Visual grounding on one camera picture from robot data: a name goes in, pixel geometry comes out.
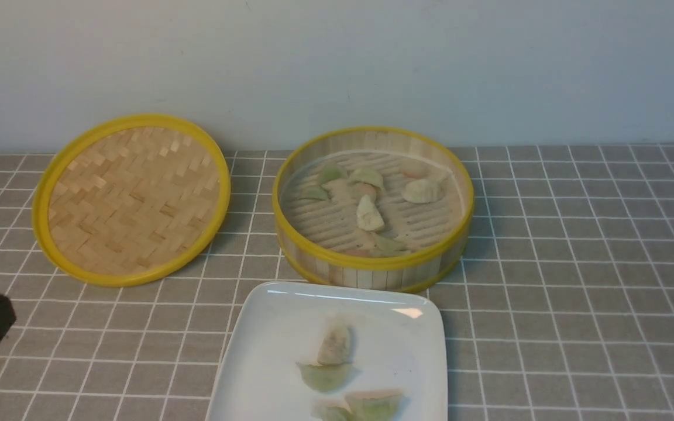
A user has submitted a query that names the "white dumpling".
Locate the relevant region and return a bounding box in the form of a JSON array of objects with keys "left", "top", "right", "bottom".
[
  {"left": 401, "top": 178, "right": 442, "bottom": 203},
  {"left": 356, "top": 195, "right": 385, "bottom": 232},
  {"left": 317, "top": 323, "right": 353, "bottom": 365}
]

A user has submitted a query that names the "green dumpling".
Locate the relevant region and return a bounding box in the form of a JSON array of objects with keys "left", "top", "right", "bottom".
[
  {"left": 296, "top": 363, "right": 353, "bottom": 394},
  {"left": 345, "top": 392, "right": 405, "bottom": 420},
  {"left": 317, "top": 164, "right": 348, "bottom": 185},
  {"left": 299, "top": 185, "right": 330, "bottom": 202},
  {"left": 348, "top": 166, "right": 384, "bottom": 190}
]

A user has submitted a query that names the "white square ceramic plate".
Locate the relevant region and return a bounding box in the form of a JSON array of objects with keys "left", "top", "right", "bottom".
[{"left": 207, "top": 282, "right": 448, "bottom": 420}]

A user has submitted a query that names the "yellow rimmed bamboo steamer lid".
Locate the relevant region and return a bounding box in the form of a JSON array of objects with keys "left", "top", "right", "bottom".
[{"left": 32, "top": 114, "right": 232, "bottom": 288}]

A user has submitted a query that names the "pink dumpling centre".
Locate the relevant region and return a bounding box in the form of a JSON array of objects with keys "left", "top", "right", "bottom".
[{"left": 350, "top": 182, "right": 377, "bottom": 203}]

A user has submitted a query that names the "pink dumpling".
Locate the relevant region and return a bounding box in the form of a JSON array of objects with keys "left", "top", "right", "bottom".
[
  {"left": 400, "top": 163, "right": 448, "bottom": 183},
  {"left": 350, "top": 182, "right": 377, "bottom": 203}
]

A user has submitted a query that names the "yellow rimmed bamboo steamer basket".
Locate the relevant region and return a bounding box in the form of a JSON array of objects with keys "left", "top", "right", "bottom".
[{"left": 272, "top": 127, "right": 475, "bottom": 293}]

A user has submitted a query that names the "pink dumpling back right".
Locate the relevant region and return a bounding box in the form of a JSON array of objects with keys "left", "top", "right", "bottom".
[{"left": 400, "top": 163, "right": 448, "bottom": 183}]

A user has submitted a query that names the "grey checked tablecloth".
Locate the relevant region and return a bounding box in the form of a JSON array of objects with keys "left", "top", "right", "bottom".
[{"left": 0, "top": 144, "right": 674, "bottom": 420}]

